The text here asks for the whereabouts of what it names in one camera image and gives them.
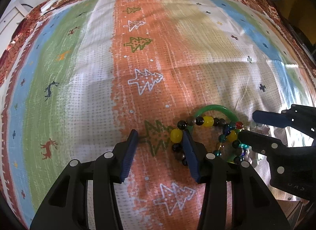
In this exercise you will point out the green jade bangle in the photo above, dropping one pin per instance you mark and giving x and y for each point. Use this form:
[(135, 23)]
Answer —
[(217, 128)]

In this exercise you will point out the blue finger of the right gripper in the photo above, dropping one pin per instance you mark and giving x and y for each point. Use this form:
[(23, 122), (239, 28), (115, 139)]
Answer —
[(261, 144), (271, 119)]

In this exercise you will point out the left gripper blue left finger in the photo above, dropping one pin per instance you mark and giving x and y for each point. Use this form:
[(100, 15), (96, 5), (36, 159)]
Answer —
[(129, 153)]

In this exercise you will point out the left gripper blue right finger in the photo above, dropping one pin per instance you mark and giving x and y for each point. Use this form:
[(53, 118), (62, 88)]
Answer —
[(191, 155)]

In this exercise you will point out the white bed headboard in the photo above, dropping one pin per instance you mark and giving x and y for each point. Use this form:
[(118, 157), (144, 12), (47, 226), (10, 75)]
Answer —
[(13, 15)]

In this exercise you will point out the colourful striped blanket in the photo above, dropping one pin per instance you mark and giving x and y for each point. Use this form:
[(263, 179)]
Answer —
[(91, 72)]

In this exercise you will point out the brown hanging garment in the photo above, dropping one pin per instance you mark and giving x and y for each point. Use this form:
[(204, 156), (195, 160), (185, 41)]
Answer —
[(301, 16)]

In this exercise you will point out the rose gold metal tin box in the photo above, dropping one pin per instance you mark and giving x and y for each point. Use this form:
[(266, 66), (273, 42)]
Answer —
[(294, 208)]

